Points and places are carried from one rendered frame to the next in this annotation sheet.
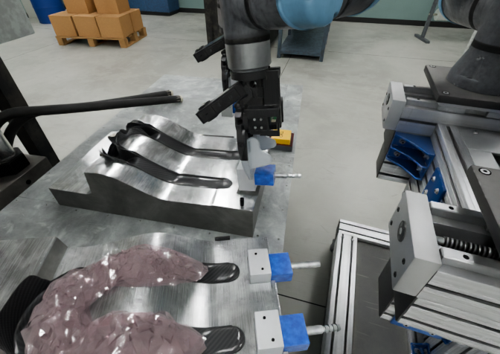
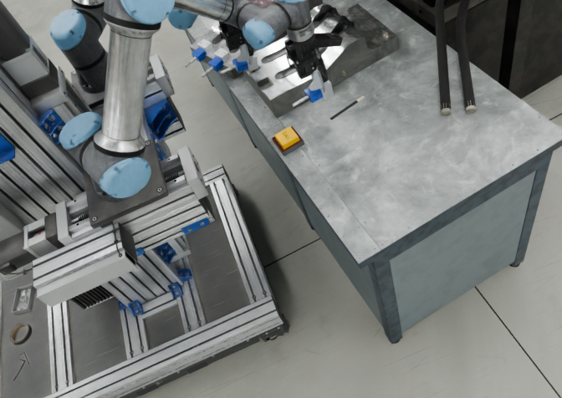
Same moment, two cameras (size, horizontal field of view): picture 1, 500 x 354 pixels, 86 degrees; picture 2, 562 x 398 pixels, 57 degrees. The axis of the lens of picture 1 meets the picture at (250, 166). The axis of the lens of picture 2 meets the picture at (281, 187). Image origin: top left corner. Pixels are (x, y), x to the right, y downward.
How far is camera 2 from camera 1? 2.02 m
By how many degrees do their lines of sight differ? 87
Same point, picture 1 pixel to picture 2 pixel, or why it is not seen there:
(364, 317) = (218, 240)
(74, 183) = (349, 12)
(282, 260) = (214, 63)
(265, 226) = (244, 87)
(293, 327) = (198, 52)
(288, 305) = (293, 244)
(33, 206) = (370, 7)
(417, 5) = not seen: outside the picture
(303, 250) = (314, 303)
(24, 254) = not seen: outside the picture
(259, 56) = not seen: hidden behind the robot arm
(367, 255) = (234, 296)
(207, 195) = (267, 51)
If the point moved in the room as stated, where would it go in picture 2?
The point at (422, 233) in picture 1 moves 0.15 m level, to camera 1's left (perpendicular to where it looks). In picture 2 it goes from (155, 62) to (189, 38)
